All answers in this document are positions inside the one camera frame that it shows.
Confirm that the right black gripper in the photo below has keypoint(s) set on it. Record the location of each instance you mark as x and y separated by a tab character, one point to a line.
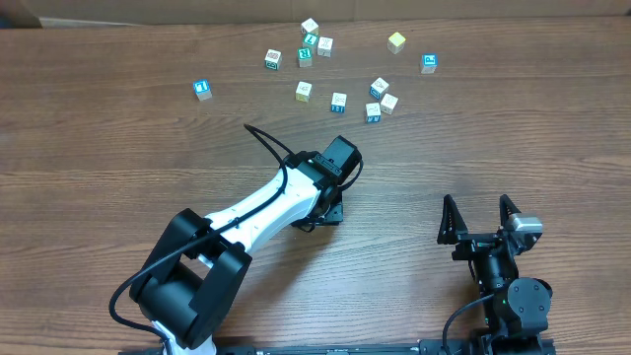
479	242

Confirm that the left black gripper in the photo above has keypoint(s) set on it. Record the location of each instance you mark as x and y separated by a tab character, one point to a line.
333	213

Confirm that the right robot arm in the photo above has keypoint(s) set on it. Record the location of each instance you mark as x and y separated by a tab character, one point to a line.
515	308

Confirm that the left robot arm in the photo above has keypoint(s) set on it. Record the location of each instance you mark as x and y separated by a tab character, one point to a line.
195	270

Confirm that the blue bottom wooden block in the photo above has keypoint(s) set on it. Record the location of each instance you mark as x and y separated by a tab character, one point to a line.
373	113

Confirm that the blue side wooden block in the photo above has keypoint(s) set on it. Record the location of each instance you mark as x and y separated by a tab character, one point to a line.
338	102

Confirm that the yellow side wooden block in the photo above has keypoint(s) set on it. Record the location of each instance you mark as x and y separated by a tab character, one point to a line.
303	92

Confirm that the plain tilted wooden block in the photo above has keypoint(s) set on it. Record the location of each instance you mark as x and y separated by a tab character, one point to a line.
388	103

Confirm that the blue side tilted block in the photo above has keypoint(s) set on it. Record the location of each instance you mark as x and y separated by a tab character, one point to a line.
378	88

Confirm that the green R letter block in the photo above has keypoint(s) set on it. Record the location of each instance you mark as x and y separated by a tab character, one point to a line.
305	57

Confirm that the green side B block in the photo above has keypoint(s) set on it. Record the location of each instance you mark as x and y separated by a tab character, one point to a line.
273	59

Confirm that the blue P letter block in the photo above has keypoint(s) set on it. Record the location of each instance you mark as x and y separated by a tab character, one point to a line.
429	63

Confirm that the wooden X block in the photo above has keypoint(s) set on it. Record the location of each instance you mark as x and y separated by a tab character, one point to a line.
324	46

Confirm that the green L letter block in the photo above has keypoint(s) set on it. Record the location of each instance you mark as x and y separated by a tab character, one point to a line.
310	41

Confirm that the blue top letter block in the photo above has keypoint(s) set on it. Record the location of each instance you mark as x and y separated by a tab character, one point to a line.
202	90

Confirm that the yellow top block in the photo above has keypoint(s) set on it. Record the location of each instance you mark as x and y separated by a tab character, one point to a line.
396	43

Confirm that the top plain wooden block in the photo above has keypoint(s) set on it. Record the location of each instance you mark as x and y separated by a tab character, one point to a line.
310	26

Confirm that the cardboard strip at back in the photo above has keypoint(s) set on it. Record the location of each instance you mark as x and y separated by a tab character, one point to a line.
29	13

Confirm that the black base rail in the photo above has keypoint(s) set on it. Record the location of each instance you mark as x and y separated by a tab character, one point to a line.
424	347

